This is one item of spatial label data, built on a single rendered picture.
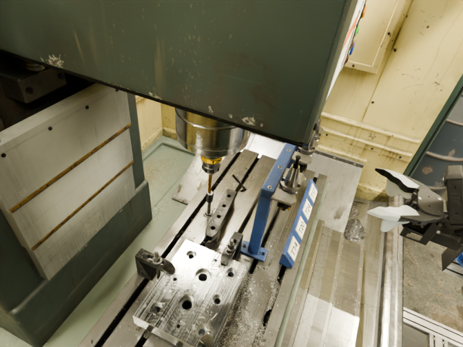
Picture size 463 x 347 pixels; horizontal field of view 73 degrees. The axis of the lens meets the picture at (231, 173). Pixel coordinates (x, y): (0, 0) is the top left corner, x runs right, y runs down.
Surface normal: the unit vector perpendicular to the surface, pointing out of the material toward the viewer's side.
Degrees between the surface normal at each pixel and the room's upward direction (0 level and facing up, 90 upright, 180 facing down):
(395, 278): 0
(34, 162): 90
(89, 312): 0
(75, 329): 0
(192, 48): 90
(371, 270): 17
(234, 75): 90
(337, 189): 24
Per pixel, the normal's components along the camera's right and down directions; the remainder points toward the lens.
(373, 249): -0.18, -0.82
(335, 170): -0.07, -0.45
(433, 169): -0.35, 0.58
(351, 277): 0.15, -0.83
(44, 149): 0.91, 0.33
